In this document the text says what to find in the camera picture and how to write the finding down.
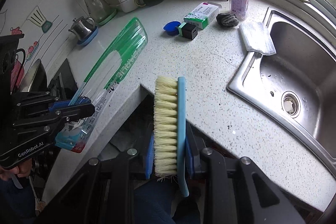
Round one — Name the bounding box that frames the green clear toothbrush package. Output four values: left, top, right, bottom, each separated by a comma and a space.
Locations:
55, 18, 148, 153

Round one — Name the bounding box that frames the blue handled scrub brush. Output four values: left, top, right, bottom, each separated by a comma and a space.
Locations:
154, 76, 189, 197

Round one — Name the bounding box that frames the white green medicine box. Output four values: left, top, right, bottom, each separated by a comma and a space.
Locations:
183, 2, 222, 30

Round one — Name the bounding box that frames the dark grey scouring pad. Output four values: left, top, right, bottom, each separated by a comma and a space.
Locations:
216, 13, 239, 28

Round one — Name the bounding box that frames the person's left hand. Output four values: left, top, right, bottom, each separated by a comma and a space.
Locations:
0, 159, 33, 181

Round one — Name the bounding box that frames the blue trouser leg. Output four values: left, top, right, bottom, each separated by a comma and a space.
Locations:
134, 180, 201, 223

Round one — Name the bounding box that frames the blue coaster dish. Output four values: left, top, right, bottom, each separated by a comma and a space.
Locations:
77, 27, 98, 46

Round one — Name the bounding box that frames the steel small teapot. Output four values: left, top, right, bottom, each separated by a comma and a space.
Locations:
68, 16, 96, 41

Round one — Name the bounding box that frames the glass carafe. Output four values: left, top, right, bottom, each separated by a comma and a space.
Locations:
84, 0, 112, 24

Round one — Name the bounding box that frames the green tray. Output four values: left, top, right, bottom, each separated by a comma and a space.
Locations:
97, 8, 117, 26

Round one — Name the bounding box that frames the blue round lid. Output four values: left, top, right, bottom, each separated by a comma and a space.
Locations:
163, 21, 181, 36

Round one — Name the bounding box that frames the stainless steel sink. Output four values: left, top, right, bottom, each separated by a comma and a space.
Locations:
227, 7, 335, 174

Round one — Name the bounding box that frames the black green power adapter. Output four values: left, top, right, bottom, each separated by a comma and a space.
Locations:
178, 22, 198, 40

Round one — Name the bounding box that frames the white dish cloth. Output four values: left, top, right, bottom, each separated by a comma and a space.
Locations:
239, 22, 277, 56

